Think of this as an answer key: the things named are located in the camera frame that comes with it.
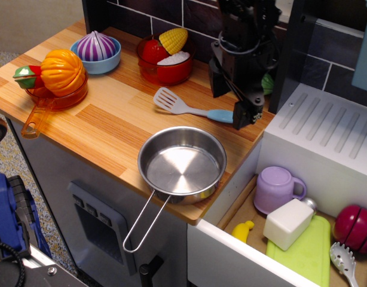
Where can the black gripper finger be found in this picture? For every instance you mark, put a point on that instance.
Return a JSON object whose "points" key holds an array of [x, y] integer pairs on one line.
{"points": [[218, 83], [246, 113]]}

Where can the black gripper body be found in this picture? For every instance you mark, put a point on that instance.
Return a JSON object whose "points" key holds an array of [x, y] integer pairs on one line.
{"points": [[243, 71]]}

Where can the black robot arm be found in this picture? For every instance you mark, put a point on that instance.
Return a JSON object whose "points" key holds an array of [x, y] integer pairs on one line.
{"points": [[246, 24]]}

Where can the steel frying pan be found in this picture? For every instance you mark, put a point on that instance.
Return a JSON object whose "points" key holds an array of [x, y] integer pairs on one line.
{"points": [[182, 165]]}

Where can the green toy bitter gourd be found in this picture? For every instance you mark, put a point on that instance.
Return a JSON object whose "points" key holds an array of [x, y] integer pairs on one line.
{"points": [[267, 84]]}

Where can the white toy rice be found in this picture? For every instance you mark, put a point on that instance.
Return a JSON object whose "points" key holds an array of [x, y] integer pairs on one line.
{"points": [[174, 59]]}

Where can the red transparent pot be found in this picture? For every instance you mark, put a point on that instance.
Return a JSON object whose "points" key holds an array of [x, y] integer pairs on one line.
{"points": [[167, 75]]}

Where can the yellow toy corn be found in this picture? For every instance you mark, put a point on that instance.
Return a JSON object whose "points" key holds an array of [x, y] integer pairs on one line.
{"points": [[174, 40]]}

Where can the red toy tomato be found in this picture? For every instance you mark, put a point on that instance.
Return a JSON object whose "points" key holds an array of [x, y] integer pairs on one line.
{"points": [[154, 52]]}

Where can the purple plastic cup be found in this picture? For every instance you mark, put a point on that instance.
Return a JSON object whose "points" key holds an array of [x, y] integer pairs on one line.
{"points": [[275, 187]]}

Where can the white toy sink unit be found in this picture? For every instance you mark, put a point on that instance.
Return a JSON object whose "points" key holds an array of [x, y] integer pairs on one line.
{"points": [[320, 138]]}

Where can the yellow toy banana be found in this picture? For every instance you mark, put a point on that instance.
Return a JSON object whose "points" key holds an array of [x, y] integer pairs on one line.
{"points": [[242, 230]]}

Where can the white salt shaker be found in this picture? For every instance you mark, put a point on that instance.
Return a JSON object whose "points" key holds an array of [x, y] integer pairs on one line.
{"points": [[285, 224]]}

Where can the light blue bowl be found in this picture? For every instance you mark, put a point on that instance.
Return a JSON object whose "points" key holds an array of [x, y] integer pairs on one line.
{"points": [[103, 66]]}

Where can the purple striped toy onion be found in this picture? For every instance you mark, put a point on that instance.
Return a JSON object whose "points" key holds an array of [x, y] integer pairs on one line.
{"points": [[95, 47]]}

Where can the green cutting board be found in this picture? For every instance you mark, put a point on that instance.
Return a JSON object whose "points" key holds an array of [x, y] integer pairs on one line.
{"points": [[309, 254]]}

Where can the magenta toy cabbage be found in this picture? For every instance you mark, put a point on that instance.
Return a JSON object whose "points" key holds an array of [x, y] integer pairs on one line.
{"points": [[350, 228]]}

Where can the orange toy pumpkin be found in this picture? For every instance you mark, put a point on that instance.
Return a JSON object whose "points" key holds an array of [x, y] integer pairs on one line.
{"points": [[62, 72]]}

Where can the orange transparent saucepan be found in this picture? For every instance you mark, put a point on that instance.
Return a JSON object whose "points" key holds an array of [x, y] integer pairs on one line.
{"points": [[46, 103]]}

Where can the grey pasta spoon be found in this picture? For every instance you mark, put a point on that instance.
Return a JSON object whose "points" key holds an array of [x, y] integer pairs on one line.
{"points": [[343, 259]]}

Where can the grey toy oven door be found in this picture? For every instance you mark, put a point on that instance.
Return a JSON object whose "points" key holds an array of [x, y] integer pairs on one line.
{"points": [[100, 231]]}

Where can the red toy pepper green top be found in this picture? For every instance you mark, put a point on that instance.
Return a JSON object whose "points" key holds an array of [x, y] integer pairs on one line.
{"points": [[29, 77]]}

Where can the blue black clamp tool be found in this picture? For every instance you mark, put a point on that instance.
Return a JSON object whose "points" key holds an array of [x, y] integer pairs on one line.
{"points": [[19, 221]]}

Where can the black oven handle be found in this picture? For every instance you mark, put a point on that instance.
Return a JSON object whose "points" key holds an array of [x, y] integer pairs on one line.
{"points": [[148, 271]]}

